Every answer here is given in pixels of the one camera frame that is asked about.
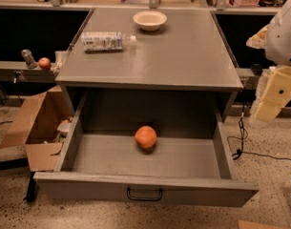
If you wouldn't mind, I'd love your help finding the grey side shelf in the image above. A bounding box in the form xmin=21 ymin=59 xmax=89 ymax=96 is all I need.
xmin=0 ymin=51 xmax=68 ymax=83

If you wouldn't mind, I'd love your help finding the white bowl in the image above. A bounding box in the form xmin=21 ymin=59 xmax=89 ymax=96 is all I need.
xmin=133 ymin=10 xmax=167 ymax=31

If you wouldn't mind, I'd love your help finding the orange fruit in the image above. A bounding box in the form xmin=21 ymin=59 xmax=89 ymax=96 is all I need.
xmin=135 ymin=126 xmax=157 ymax=149

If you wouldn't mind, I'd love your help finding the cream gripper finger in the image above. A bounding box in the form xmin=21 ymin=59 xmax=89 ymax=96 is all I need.
xmin=246 ymin=27 xmax=267 ymax=49
xmin=253 ymin=66 xmax=291 ymax=123

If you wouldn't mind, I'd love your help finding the black floor cable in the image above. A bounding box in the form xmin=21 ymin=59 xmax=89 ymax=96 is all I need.
xmin=226 ymin=112 xmax=291 ymax=163

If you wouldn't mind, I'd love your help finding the small red apple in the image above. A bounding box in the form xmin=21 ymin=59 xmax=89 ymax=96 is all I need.
xmin=38 ymin=57 xmax=52 ymax=70

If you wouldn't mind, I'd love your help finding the grey open drawer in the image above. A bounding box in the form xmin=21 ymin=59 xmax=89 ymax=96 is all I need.
xmin=34 ymin=89 xmax=259 ymax=207

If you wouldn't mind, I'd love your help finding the black drawer handle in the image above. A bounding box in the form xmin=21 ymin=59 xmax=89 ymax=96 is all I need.
xmin=126 ymin=188 xmax=163 ymax=202

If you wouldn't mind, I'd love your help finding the brown cardboard box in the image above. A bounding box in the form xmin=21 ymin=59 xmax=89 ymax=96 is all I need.
xmin=0 ymin=86 xmax=73 ymax=172

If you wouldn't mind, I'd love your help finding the small grey figurine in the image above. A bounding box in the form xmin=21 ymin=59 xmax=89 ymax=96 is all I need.
xmin=21 ymin=50 xmax=37 ymax=69

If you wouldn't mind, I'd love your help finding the grey cabinet counter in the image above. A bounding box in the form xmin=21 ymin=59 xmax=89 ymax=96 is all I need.
xmin=56 ymin=8 xmax=242 ymax=115

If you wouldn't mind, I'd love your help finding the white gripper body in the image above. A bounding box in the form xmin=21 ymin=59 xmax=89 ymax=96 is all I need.
xmin=265 ymin=0 xmax=291 ymax=66

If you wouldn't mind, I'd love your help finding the clear plastic water bottle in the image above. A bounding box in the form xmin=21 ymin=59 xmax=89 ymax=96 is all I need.
xmin=81 ymin=31 xmax=136 ymax=52

